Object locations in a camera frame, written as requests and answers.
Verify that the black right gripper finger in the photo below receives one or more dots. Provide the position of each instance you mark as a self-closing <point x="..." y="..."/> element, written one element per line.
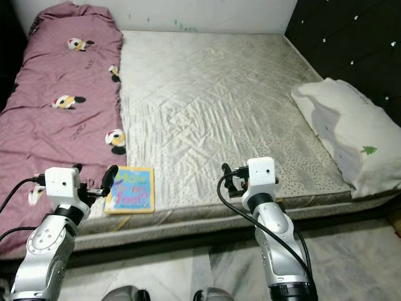
<point x="226" y="172"/>

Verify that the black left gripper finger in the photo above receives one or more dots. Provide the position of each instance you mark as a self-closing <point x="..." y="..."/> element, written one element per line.
<point x="109" y="177"/>

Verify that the white pillow with tree print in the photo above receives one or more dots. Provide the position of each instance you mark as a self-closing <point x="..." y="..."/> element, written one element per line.
<point x="351" y="132"/>

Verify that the colourful children's book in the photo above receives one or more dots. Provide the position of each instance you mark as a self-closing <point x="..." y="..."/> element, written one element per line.
<point x="133" y="191"/>

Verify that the grey quilted mattress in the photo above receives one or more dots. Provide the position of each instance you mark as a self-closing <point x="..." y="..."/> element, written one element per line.
<point x="213" y="113"/>

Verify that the pink cartoon print blanket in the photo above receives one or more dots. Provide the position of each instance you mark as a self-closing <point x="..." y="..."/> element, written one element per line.
<point x="62" y="138"/>

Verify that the silver left robot leg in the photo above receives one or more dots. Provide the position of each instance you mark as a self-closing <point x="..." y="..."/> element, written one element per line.
<point x="130" y="295"/>

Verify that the silver robot leg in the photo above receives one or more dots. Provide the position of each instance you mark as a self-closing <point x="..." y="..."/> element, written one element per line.
<point x="130" y="295"/>
<point x="214" y="296"/>

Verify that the silver right robot leg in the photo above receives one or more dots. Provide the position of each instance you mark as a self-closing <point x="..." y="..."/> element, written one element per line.
<point x="214" y="296"/>

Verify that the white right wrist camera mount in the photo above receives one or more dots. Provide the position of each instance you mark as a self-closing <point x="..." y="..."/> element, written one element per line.
<point x="262" y="177"/>

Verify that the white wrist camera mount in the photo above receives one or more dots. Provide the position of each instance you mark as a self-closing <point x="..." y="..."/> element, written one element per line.
<point x="66" y="188"/>
<point x="262" y="177"/>

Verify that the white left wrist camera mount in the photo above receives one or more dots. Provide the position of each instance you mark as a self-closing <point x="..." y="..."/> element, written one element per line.
<point x="66" y="188"/>

